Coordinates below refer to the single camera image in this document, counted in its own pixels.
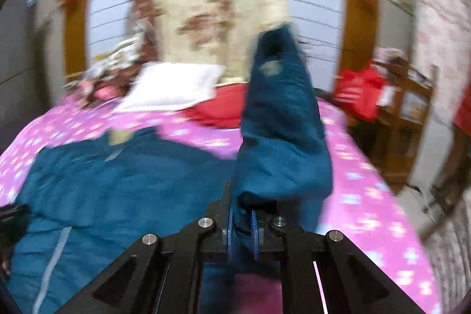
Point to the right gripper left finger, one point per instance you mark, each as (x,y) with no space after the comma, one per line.
(159,274)

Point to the pink floral bed sheet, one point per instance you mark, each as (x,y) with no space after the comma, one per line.
(361,205)

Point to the white pillow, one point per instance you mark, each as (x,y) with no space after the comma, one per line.
(171,87)

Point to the red shopping bag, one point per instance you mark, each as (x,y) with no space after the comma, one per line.
(357,93)

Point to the grey wardrobe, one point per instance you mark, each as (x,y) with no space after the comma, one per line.
(24,90)

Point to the red cloth at right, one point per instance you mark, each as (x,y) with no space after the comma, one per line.
(463,117)

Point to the wooden shelf rack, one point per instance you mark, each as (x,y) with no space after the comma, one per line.
(401,121)

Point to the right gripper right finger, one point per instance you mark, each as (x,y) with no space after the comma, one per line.
(325,273)

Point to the cream floral quilt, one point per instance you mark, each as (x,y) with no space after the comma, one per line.
(215,32)

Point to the brown patterned blanket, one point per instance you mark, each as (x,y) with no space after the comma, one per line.
(112,74)

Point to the red ruffled pillow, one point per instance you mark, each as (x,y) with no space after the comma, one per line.
(224,111)

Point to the dark teal puffer jacket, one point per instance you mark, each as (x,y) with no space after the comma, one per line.
(88,201)

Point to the pink floral curtain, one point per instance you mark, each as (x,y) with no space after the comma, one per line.
(442,40)

